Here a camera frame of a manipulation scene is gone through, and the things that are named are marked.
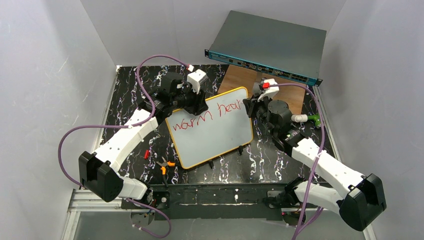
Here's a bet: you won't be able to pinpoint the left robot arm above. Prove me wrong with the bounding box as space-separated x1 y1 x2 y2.
78 69 208 202

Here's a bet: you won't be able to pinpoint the black whiteboard clip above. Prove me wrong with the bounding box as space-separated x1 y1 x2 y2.
237 145 244 156
208 160 214 169

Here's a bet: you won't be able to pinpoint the black whiteboard clip right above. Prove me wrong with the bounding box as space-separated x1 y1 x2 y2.
237 145 244 156

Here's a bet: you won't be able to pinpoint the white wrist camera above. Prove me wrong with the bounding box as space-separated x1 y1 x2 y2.
257 78 279 102
187 69 208 95

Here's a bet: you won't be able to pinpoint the metal bracket on board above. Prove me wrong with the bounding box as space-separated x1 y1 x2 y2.
252 72 267 95

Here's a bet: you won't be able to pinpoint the orange framed whiteboard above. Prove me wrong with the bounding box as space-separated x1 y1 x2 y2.
165 86 254 169

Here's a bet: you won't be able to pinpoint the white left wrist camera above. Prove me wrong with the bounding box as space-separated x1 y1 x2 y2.
187 69 208 95

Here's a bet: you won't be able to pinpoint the orange handled pliers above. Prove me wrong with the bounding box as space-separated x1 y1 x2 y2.
156 157 186 188

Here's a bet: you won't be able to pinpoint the white and green pipe fitting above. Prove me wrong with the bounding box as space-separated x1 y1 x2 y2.
290 114 322 128

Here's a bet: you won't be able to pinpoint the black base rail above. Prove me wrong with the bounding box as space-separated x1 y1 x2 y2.
119 182 316 222

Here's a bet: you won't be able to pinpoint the wooden board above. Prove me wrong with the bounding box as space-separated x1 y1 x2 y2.
218 65 306 114

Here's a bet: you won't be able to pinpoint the aluminium frame rail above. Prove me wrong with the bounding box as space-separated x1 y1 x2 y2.
61 188 377 240

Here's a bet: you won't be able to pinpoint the grey network switch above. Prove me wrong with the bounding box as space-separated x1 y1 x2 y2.
204 10 327 86

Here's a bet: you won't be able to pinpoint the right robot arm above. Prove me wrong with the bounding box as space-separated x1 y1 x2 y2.
242 94 387 231

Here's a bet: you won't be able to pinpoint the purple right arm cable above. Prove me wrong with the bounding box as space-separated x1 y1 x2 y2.
268 82 327 240

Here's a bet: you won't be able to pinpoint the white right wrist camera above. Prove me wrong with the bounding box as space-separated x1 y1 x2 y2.
257 78 279 102

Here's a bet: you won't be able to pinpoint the red marker cap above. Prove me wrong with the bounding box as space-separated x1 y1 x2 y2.
143 149 150 160

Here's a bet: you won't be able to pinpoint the black whiteboard clip left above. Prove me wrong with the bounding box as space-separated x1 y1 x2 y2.
208 160 214 169

